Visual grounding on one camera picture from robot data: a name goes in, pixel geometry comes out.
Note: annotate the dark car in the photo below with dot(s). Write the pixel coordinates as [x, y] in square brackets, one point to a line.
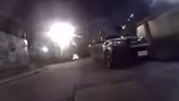
[121, 50]

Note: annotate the bright street lamp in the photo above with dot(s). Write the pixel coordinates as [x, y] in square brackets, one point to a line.
[61, 33]

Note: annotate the grey concrete road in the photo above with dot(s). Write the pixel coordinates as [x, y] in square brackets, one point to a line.
[93, 93]

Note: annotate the pale kerb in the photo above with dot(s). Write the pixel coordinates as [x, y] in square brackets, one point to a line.
[14, 77]

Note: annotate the dark grass strip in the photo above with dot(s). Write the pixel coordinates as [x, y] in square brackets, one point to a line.
[6, 72]

